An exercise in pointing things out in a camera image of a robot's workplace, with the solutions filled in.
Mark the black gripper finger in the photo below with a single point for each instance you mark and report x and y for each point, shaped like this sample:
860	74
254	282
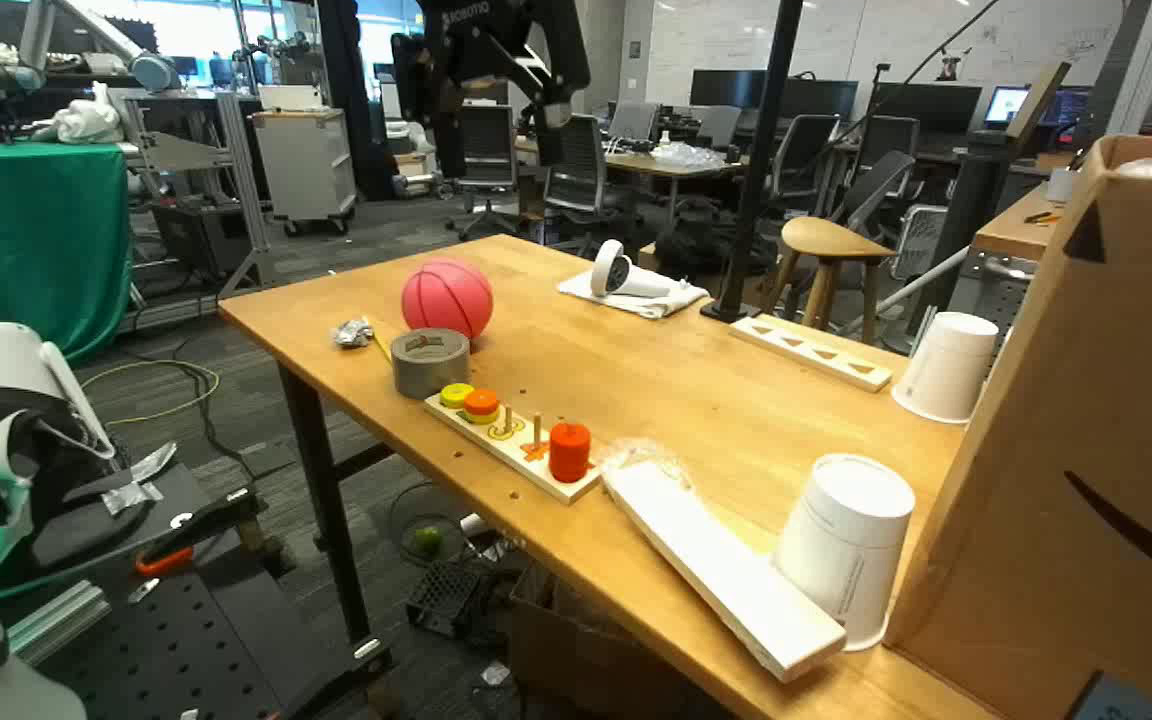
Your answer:
529	74
560	42

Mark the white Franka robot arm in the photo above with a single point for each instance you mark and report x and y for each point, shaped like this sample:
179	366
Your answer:
3	354

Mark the small green ball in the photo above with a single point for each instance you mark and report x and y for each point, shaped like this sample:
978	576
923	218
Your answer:
431	543

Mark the black office chair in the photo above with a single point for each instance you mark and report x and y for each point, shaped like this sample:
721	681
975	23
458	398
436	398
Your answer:
882	162
485	155
807	155
579	165

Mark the wooden office desk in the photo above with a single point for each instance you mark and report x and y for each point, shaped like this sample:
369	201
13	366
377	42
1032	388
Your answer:
671	162

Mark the dark computer monitor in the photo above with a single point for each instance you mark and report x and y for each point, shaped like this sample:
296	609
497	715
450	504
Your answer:
728	88
925	107

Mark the white VR controller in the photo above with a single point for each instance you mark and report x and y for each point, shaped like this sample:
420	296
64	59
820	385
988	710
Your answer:
604	270

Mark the white rolling cabinet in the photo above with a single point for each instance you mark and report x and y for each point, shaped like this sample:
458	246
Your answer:
307	165

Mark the white cloth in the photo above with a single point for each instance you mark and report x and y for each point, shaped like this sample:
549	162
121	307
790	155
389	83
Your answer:
662	307

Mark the yellow pencil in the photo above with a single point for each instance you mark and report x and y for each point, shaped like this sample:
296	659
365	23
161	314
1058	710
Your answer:
380	345

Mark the crumpled foil piece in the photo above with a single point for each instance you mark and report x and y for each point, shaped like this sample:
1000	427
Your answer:
353	335

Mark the round wooden stool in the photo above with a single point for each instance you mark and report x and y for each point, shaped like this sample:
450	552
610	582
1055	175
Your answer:
832	241

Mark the red stacking cylinder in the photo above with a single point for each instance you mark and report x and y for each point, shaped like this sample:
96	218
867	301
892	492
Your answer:
569	456

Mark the wooden peg hole board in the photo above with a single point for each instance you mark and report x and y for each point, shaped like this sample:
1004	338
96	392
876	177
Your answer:
809	348

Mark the grey office chair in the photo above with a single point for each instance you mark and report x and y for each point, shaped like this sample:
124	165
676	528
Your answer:
923	241

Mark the lit computer monitor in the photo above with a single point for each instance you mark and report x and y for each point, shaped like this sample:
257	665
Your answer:
1004	107

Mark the white paper cup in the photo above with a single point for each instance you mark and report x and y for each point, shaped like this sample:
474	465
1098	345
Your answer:
840	552
945	369

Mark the green table cloth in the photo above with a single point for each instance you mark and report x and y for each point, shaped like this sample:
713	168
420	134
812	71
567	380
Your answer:
29	241

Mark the black keyboard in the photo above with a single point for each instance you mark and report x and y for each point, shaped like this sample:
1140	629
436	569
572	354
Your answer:
458	597

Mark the large cardboard shipping box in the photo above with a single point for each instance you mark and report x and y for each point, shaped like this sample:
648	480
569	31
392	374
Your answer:
1083	401

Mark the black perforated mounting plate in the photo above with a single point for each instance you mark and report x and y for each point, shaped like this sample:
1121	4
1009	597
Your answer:
202	642

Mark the black camera stand pole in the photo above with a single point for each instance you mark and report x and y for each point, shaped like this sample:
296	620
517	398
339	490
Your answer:
761	162

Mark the grey duct tape roll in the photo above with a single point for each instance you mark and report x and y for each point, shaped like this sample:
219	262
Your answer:
431	378

